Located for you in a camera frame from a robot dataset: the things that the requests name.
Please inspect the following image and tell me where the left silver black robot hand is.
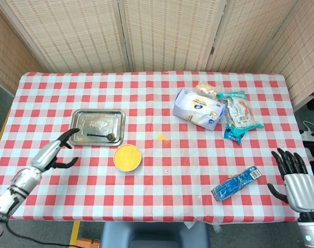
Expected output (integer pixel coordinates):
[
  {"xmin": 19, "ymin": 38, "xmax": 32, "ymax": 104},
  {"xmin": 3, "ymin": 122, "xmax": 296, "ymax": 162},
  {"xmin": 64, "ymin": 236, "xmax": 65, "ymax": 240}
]
[{"xmin": 30, "ymin": 128, "xmax": 81, "ymax": 173}]

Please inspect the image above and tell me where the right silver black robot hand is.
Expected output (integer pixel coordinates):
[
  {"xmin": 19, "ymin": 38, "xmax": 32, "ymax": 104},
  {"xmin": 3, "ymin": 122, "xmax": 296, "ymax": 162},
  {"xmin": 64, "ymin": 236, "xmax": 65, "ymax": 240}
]
[{"xmin": 267, "ymin": 147, "xmax": 314, "ymax": 214}]

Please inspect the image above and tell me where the metal spoon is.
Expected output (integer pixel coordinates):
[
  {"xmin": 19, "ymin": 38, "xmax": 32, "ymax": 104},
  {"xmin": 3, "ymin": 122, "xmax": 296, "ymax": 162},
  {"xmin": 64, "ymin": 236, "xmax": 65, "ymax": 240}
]
[{"xmin": 86, "ymin": 132, "xmax": 116, "ymax": 142}]

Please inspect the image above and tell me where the rectangular stainless steel tray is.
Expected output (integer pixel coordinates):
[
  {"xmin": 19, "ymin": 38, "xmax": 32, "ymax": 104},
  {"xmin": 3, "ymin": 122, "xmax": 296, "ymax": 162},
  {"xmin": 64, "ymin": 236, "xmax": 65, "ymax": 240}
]
[{"xmin": 68, "ymin": 108, "xmax": 127, "ymax": 147}]

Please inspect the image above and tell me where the bowl of yellow powder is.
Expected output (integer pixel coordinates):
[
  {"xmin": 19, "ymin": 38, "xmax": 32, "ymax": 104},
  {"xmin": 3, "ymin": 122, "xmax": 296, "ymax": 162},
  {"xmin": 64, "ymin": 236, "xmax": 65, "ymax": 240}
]
[{"xmin": 113, "ymin": 144, "xmax": 143, "ymax": 173}]

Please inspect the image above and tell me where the white power strip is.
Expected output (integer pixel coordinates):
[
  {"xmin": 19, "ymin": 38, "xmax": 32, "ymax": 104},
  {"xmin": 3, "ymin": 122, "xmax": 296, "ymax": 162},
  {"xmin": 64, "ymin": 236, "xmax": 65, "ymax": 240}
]
[{"xmin": 301, "ymin": 130, "xmax": 314, "ymax": 142}]

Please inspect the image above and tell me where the long blue biscuit package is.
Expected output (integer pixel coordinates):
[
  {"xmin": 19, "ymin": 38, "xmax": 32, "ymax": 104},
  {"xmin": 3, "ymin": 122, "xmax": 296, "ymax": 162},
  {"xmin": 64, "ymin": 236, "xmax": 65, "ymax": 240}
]
[{"xmin": 210, "ymin": 165, "xmax": 262, "ymax": 203}]

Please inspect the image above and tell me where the small blue snack packet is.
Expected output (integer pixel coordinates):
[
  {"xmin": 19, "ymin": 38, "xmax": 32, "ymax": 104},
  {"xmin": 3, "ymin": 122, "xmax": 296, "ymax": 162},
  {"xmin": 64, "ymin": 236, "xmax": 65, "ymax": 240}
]
[{"xmin": 223, "ymin": 124, "xmax": 244, "ymax": 146}]

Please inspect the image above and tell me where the orange box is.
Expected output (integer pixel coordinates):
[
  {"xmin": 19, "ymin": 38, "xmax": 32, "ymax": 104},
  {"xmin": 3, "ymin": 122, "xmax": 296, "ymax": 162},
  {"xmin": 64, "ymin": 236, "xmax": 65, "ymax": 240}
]
[{"xmin": 76, "ymin": 237, "xmax": 101, "ymax": 248}]

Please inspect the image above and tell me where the teal clear snack bag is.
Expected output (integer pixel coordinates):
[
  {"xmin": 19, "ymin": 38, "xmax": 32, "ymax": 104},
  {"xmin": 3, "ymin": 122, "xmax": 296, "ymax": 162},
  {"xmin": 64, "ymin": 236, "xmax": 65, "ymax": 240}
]
[{"xmin": 215, "ymin": 90, "xmax": 265, "ymax": 136}]

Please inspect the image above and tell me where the red white checkered tablecloth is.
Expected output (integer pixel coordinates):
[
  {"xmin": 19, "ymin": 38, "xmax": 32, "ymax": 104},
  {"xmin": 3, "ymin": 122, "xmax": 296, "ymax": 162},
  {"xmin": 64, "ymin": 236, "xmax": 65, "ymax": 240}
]
[{"xmin": 0, "ymin": 71, "xmax": 314, "ymax": 224}]

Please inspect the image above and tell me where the light purple food bag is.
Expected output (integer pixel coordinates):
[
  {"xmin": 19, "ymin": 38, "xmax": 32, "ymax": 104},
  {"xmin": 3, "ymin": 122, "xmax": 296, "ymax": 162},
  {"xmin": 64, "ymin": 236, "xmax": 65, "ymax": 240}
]
[{"xmin": 172, "ymin": 88, "xmax": 227, "ymax": 131}]

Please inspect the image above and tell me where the dark blue chair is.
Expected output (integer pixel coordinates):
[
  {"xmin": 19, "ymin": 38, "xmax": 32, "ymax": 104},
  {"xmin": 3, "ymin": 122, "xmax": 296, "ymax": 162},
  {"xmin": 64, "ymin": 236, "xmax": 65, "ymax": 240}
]
[{"xmin": 99, "ymin": 221, "xmax": 211, "ymax": 248}]

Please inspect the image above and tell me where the clear beige bread packet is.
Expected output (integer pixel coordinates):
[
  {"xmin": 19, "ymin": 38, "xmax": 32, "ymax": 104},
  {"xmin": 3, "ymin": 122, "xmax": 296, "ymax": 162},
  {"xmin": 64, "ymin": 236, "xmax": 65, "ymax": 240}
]
[{"xmin": 193, "ymin": 79, "xmax": 221, "ymax": 101}]

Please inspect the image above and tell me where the beige woven folding screen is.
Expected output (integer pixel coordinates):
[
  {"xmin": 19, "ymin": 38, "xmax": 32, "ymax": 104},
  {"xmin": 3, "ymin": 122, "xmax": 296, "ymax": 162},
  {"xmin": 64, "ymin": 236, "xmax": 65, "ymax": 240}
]
[{"xmin": 0, "ymin": 0, "xmax": 314, "ymax": 112}]

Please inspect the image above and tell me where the white cable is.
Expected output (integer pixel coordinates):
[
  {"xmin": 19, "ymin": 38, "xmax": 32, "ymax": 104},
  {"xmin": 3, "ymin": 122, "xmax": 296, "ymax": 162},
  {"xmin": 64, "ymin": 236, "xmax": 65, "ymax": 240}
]
[{"xmin": 300, "ymin": 120, "xmax": 314, "ymax": 135}]

